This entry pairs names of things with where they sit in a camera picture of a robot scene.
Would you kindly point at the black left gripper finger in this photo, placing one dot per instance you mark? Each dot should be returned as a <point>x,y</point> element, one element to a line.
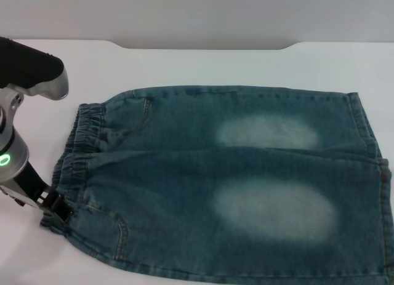
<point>60,208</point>

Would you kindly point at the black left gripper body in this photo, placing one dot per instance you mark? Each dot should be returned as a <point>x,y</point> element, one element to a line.
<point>30,186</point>

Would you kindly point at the blue denim shorts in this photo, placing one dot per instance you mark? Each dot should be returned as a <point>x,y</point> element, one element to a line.
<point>191,180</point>

